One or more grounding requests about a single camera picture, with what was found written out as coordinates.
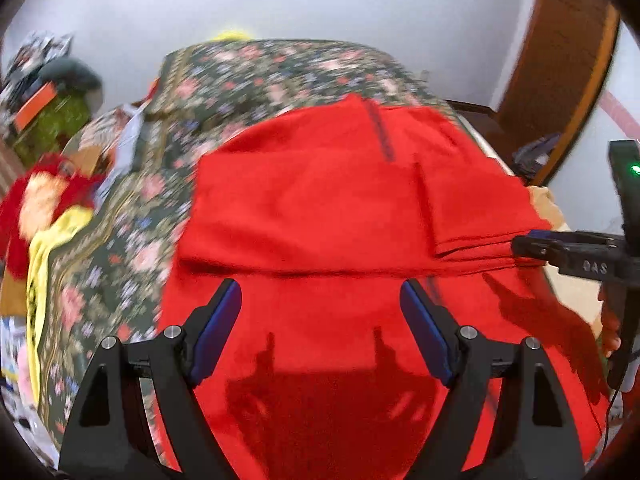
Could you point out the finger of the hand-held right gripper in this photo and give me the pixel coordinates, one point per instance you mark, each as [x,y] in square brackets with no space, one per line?
[532,246]

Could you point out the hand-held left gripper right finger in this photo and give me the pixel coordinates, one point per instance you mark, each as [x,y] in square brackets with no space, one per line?
[425,330]

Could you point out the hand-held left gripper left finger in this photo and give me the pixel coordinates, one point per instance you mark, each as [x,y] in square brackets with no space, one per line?
[220,325]

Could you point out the red garment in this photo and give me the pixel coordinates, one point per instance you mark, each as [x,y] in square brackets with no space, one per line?
[325,200]

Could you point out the person's right hand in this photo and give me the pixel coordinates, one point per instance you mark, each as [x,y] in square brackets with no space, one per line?
[611,332]

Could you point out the beige cloth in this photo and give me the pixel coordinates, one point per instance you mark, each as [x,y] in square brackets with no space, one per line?
[570,290]

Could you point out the dark blue bag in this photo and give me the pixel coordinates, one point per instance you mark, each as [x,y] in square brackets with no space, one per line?
[537,155]

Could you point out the dark floral bedsheet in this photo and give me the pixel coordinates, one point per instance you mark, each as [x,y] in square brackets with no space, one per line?
[150,220]

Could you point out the brown wooden door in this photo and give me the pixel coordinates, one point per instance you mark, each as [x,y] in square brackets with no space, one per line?
[560,60]

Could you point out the yellow cloth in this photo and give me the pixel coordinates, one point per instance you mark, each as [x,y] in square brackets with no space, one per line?
[42,255]

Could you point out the cardboard box with papers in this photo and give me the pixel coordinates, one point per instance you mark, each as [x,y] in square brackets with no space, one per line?
[100,140]

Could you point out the red fluffy cloth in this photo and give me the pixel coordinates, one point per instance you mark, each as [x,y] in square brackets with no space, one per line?
[30,195]

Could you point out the green box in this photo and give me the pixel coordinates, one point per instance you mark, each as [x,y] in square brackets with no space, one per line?
[50,130]

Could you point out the orange box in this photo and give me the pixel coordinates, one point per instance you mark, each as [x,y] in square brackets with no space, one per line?
[35,105]

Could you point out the yellow pillow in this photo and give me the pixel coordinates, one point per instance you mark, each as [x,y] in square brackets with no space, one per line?
[230,36]

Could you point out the grey cloth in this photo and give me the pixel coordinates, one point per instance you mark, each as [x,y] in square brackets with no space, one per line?
[70,72]

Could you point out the patterned cloth pile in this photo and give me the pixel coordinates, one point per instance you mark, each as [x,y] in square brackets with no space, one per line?
[35,52]

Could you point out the dark wooden bed frame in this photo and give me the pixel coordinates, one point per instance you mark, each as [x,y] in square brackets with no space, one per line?
[480,125]

